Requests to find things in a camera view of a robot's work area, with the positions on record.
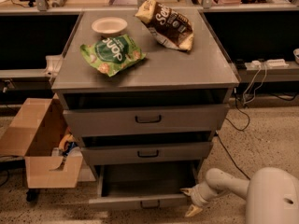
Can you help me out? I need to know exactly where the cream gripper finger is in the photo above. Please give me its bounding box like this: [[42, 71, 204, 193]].
[[180, 188, 192, 197], [185, 204, 203, 217]]

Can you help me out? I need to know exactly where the grey bottom drawer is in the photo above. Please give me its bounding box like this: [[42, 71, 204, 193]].
[[89, 161, 199, 210]]

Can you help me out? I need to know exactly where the grey drawer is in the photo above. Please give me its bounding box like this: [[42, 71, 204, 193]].
[[89, 161, 199, 210], [64, 105, 229, 137], [81, 142, 212, 165]]

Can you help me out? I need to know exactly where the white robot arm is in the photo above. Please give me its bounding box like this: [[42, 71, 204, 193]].
[[181, 167, 299, 224]]

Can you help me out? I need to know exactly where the grey middle drawer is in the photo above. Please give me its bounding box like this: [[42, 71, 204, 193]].
[[81, 142, 212, 165]]

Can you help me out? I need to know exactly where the grey drawer cabinet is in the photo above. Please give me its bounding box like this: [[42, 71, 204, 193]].
[[51, 8, 241, 185]]

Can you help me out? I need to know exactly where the grey top drawer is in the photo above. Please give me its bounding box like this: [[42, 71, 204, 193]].
[[64, 105, 229, 137]]

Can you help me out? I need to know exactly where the open cardboard box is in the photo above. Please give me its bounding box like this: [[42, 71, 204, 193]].
[[0, 98, 83, 189]]

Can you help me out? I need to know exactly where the white power strip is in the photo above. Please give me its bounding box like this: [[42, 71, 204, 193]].
[[251, 59, 289, 68]]

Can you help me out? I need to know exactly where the green snack bag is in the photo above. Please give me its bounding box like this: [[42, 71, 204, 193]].
[[80, 35, 146, 77]]

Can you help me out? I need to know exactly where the black caster wheel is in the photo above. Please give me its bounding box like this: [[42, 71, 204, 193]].
[[26, 189, 39, 203]]

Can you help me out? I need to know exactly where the brown snack bag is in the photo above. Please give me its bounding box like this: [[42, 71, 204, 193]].
[[135, 0, 194, 51]]

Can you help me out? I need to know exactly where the white paper bowl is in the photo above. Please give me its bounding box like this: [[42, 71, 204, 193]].
[[92, 17, 127, 36]]

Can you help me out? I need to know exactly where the black floor cable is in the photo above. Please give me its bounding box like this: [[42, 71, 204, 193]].
[[216, 91, 252, 181]]

